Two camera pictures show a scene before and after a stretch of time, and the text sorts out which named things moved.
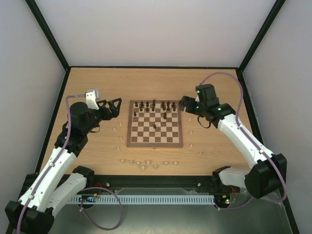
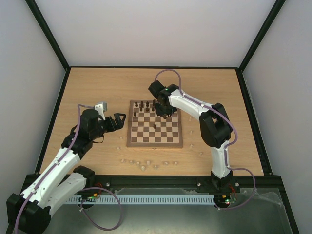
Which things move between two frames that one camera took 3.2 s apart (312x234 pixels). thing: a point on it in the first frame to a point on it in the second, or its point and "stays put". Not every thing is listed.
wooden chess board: [154, 124] stays put
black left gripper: [115, 112] to [120, 124]
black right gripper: [191, 105] to [165, 110]
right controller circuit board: [224, 198] stays put
